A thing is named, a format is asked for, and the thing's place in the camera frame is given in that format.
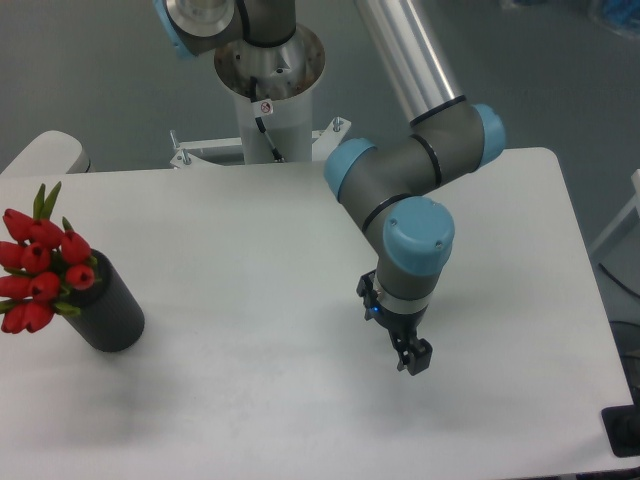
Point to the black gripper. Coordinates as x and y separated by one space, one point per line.
401 319

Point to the red tulip bouquet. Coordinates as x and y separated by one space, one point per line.
47 267

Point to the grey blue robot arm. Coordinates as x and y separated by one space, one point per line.
386 193

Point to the black cylindrical vase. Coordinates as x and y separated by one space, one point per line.
110 319

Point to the black device at right edge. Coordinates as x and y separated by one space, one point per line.
622 429

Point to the white furniture at right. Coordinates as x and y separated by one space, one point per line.
621 224

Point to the white side table left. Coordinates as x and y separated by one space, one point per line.
51 153

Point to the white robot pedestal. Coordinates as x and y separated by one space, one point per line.
272 90

